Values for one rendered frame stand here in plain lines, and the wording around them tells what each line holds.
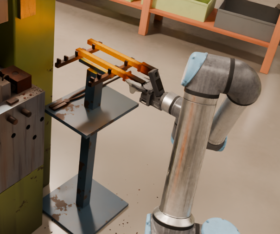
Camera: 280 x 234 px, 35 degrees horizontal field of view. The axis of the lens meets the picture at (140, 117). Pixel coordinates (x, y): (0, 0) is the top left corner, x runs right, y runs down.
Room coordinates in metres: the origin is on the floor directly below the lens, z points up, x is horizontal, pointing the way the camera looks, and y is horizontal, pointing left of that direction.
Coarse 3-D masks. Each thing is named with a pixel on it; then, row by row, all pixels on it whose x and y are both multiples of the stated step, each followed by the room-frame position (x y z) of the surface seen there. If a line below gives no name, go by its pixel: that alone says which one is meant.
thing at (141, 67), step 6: (90, 42) 1.98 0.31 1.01; (96, 42) 1.98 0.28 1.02; (102, 48) 1.94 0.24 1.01; (108, 48) 1.94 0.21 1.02; (114, 54) 1.90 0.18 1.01; (120, 54) 1.90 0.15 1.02; (132, 60) 1.86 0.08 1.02; (138, 66) 1.82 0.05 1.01; (144, 66) 1.82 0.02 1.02; (150, 66) 1.81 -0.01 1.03; (144, 72) 1.81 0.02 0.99
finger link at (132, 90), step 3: (129, 78) 1.69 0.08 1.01; (126, 81) 1.68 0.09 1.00; (129, 81) 1.67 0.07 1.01; (132, 81) 1.67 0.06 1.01; (129, 84) 1.67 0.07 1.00; (135, 84) 1.65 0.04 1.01; (138, 84) 1.66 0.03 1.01; (129, 87) 1.67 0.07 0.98; (132, 87) 1.67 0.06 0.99; (129, 90) 1.67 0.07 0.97; (132, 90) 1.67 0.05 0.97; (135, 90) 1.66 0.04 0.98; (132, 93) 1.66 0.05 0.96
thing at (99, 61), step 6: (78, 48) 1.89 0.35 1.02; (84, 54) 1.84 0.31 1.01; (90, 54) 1.85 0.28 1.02; (90, 60) 1.82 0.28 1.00; (96, 60) 1.80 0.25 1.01; (102, 60) 1.81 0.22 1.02; (102, 66) 1.78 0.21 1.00; (108, 66) 1.77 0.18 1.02; (114, 66) 1.77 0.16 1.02; (114, 72) 1.75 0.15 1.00; (120, 72) 1.73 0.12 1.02; (126, 72) 1.73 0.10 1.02; (126, 78) 1.71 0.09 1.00; (132, 78) 1.69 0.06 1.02; (138, 78) 1.70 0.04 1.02
